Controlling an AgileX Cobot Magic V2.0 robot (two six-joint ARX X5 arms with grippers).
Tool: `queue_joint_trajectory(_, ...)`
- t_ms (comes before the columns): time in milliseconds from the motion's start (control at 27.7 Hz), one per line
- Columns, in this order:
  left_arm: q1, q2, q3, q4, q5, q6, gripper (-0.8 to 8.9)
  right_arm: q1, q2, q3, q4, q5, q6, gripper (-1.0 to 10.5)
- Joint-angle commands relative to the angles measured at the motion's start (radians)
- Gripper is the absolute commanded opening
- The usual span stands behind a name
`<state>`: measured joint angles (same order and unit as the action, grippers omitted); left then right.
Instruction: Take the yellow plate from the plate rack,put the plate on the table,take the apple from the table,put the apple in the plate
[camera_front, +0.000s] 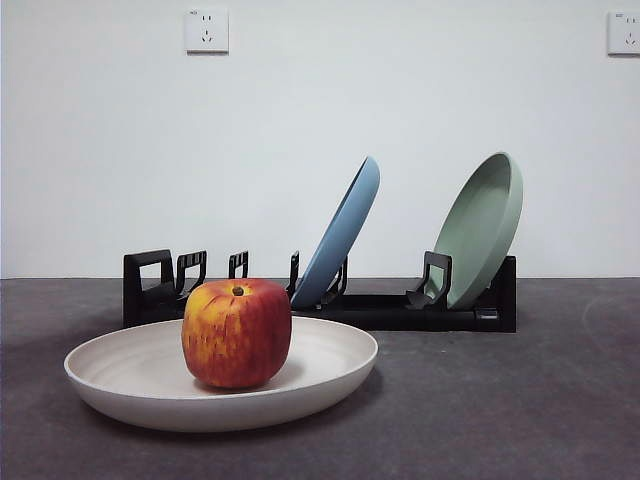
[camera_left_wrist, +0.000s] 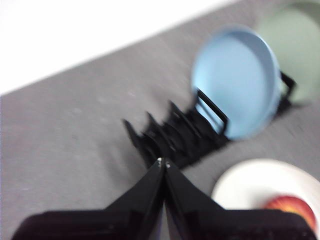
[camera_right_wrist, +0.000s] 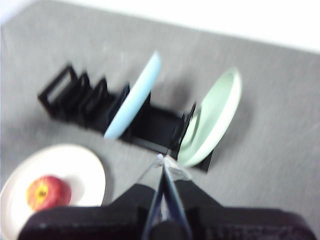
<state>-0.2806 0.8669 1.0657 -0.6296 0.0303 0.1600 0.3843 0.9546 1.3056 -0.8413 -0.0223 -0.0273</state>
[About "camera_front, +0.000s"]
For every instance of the white wall socket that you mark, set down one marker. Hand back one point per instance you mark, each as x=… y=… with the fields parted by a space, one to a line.
x=625 y=34
x=207 y=30

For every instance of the green round plate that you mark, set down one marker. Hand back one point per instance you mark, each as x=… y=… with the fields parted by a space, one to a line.
x=480 y=215

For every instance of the blue round plate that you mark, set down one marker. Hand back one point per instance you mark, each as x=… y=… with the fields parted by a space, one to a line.
x=345 y=225

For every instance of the red yellow apple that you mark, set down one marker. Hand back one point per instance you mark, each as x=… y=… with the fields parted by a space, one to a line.
x=235 y=335

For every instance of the cream round plate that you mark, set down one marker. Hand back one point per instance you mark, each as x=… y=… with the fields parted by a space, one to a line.
x=125 y=380

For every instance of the black plate rack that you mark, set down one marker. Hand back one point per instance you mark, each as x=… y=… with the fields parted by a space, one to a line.
x=400 y=314

